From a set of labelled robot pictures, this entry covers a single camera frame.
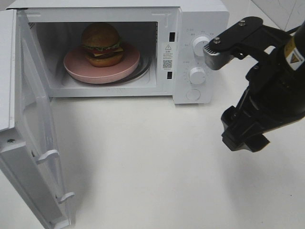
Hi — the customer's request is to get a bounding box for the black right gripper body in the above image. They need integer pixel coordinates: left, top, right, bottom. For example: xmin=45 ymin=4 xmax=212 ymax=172
xmin=234 ymin=25 xmax=298 ymax=134

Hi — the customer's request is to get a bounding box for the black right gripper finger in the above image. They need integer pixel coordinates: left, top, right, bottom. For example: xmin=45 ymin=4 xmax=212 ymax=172
xmin=221 ymin=106 xmax=262 ymax=143
xmin=222 ymin=133 xmax=270 ymax=152

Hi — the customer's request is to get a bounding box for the round white door button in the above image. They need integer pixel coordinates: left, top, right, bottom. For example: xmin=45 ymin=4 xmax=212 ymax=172
xmin=186 ymin=89 xmax=201 ymax=101

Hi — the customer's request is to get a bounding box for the burger with lettuce and cheese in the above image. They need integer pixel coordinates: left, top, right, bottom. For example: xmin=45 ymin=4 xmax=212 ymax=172
xmin=81 ymin=22 xmax=123 ymax=67

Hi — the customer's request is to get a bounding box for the pink round plate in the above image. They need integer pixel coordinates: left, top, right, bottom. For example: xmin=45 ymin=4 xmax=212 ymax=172
xmin=63 ymin=43 xmax=140 ymax=84

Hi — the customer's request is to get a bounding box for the white microwave door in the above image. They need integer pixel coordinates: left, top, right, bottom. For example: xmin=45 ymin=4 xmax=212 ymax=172
xmin=0 ymin=9 xmax=74 ymax=229

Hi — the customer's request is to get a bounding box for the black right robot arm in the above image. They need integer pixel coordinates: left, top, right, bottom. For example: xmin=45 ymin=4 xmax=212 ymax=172
xmin=221 ymin=25 xmax=305 ymax=152

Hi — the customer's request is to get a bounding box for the lower white timer knob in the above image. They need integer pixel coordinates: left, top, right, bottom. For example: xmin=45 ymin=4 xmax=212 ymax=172
xmin=189 ymin=67 xmax=206 ymax=84

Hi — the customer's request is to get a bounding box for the upper white power knob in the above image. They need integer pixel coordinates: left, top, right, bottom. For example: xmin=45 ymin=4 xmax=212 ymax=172
xmin=192 ymin=34 xmax=211 ymax=57

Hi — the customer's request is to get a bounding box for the white warning sticker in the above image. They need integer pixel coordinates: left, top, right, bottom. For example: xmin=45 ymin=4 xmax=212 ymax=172
xmin=162 ymin=42 xmax=174 ymax=70

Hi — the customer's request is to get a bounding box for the glass microwave turntable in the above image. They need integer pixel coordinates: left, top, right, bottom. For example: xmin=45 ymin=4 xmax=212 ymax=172
xmin=112 ymin=55 xmax=152 ymax=85

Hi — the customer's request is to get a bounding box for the white microwave oven body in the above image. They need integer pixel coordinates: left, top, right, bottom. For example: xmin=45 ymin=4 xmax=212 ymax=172
xmin=6 ymin=0 xmax=229 ymax=104

